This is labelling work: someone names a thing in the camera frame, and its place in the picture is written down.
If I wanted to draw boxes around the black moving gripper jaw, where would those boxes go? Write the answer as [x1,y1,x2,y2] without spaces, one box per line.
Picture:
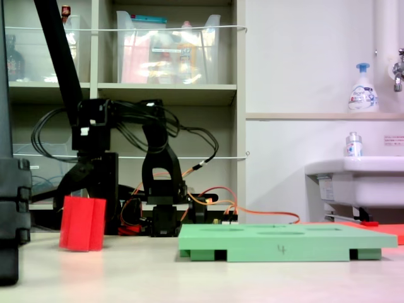
[53,155,96,211]

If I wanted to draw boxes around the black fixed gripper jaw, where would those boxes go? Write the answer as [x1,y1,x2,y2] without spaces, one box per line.
[99,151,120,219]

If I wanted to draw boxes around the red cross columnar block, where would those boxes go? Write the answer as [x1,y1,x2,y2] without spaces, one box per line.
[58,195,107,253]

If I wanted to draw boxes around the large orange foam block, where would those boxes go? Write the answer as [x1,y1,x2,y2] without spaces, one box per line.
[296,220,380,227]

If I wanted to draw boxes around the thin black tripod brace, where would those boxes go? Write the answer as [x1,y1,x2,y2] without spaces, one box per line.
[30,184,69,204]

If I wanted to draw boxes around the black notched tripod leg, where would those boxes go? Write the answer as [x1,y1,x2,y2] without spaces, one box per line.
[0,0,33,287]

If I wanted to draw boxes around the pink refill pouch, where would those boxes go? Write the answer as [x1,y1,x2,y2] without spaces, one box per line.
[121,35,152,84]

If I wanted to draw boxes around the beige shelf unit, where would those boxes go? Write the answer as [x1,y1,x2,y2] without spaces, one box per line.
[0,0,247,235]

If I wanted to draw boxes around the clear bin with bottles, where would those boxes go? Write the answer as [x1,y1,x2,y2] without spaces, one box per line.
[4,13,82,84]

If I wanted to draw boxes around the dark glass bottle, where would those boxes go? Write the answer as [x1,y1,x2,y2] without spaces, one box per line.
[5,33,26,83]

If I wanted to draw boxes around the large clear storage bin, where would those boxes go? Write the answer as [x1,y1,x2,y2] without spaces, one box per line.
[116,10,222,85]

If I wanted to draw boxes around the orange label spray bottle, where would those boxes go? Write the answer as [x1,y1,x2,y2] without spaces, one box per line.
[176,20,199,84]

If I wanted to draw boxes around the small circuit board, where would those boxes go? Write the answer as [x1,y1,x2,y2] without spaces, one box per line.
[212,213,240,226]

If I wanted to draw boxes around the teal flat box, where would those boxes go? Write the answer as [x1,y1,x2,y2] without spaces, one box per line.
[130,13,168,26]

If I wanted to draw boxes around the green shape sorter board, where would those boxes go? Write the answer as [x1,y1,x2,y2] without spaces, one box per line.
[177,223,399,263]

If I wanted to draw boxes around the white sink label sticker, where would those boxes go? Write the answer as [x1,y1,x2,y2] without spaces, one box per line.
[316,175,336,202]

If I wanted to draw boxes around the small clear sanitizer bottle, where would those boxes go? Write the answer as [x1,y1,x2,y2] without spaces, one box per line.
[343,131,364,158]

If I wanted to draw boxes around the white ceramic sink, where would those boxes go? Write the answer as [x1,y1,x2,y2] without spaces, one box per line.
[304,155,404,222]

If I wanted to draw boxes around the white foam soap bottle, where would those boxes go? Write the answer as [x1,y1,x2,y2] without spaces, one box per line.
[347,62,380,114]

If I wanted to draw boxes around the chrome water faucet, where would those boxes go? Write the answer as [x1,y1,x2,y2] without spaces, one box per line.
[390,47,404,93]

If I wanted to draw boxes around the clear bin with cables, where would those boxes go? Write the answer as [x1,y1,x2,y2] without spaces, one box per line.
[12,143,88,205]

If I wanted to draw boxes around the black servo cable loops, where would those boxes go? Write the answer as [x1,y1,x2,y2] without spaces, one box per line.
[30,106,81,163]

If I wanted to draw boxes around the white shelf guard cord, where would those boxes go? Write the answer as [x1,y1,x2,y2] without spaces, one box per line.
[4,25,249,33]
[12,151,251,161]

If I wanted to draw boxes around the long black cable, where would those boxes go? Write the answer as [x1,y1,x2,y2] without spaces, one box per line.
[170,124,220,167]

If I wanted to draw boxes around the thin red wire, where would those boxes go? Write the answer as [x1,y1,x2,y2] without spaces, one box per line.
[201,186,239,217]

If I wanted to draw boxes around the thin orange wire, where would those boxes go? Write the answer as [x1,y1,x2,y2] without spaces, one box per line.
[182,163,301,225]

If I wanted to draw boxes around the white wall notice sticker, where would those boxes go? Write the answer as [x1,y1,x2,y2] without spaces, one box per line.
[383,134,404,147]

